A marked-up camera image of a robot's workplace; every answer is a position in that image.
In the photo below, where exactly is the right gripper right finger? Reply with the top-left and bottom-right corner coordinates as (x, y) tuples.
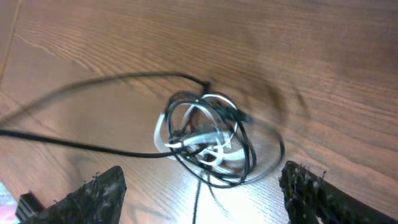
(279, 161), (397, 224)

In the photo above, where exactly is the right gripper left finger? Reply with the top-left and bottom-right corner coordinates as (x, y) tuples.
(18, 166), (127, 224)

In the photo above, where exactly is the black USB cable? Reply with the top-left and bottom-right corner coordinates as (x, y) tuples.
(164, 90), (286, 189)
(0, 71), (259, 224)

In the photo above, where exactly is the white USB cable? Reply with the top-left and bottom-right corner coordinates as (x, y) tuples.
(153, 93), (249, 167)

